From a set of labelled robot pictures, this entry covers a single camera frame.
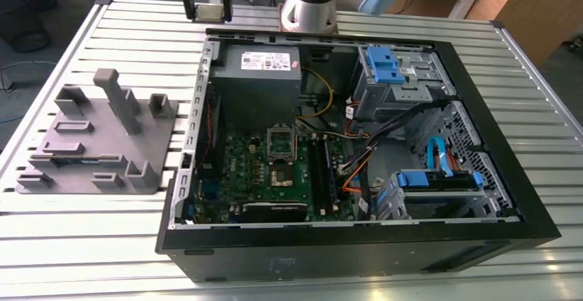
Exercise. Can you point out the grey power supply unit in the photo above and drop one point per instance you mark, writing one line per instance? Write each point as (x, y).
(256, 93)

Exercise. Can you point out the wooden cabinet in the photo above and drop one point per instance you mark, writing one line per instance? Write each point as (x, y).
(542, 14)

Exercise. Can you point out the black RAM stick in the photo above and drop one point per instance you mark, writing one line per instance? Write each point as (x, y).
(332, 174)

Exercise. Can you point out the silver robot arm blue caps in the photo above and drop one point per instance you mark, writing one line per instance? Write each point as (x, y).
(305, 14)

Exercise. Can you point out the blue disk carrier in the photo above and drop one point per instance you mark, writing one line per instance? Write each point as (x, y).
(413, 179)

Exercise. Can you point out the silver hard disk cage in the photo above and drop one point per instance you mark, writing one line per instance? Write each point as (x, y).
(392, 209)

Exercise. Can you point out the black PC case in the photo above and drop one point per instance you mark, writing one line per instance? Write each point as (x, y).
(320, 263)

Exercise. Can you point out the silver optical drive cage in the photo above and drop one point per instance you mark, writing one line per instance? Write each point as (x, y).
(410, 96)

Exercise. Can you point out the black graphics card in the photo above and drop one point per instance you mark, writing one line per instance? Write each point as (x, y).
(274, 212)

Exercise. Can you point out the blue plastic drive bracket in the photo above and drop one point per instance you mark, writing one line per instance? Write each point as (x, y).
(382, 65)

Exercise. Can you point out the CPU socket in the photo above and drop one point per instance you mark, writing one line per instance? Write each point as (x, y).
(282, 177)

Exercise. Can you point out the green motherboard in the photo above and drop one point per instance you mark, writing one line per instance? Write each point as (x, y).
(246, 174)

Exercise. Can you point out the silver CPU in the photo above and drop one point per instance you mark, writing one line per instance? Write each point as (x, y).
(210, 12)

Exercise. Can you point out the grey parts rack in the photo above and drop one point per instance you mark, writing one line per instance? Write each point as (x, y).
(105, 144)

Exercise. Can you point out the green RAM stick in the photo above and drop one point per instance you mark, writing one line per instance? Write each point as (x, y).
(73, 160)

